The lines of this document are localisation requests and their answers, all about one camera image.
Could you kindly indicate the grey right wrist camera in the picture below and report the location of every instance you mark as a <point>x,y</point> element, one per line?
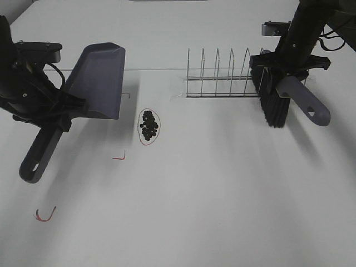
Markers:
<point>274,28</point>

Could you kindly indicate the grey plastic dustpan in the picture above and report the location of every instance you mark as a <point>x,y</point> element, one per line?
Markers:
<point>97,77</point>

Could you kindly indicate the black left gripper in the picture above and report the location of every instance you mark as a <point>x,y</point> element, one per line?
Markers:
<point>27,92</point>

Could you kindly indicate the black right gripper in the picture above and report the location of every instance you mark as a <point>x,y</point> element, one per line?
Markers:
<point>294,50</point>

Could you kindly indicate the pile of dark coffee beans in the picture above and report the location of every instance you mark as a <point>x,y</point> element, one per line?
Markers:
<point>148,127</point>

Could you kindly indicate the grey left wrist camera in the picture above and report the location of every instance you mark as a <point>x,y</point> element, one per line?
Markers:
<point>42,52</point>

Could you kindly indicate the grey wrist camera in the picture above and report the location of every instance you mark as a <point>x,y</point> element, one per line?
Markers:
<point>274,28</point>
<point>42,52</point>

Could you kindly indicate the chrome wire dish rack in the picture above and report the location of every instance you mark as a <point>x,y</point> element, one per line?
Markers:
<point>236,80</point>

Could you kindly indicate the grey hand brush black bristles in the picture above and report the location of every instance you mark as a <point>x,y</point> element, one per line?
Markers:
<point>284,88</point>

